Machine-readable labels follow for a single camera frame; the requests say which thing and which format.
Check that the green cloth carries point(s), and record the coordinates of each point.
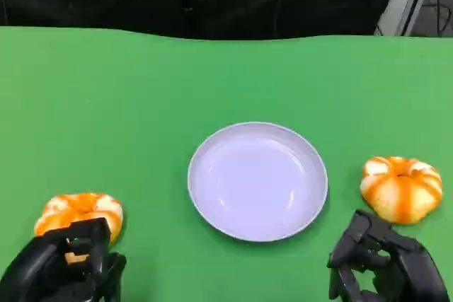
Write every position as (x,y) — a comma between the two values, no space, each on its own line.
(124,104)

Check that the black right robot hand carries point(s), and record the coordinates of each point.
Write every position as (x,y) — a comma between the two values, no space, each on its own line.
(414,266)

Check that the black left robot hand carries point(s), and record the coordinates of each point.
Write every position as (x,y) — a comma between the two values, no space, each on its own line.
(39,266)

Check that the orange and white bread roll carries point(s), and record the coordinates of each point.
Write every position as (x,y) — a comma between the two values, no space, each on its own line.
(81,206)
(401,192)

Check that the lilac plate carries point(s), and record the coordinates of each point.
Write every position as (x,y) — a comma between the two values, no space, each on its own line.
(257,181)

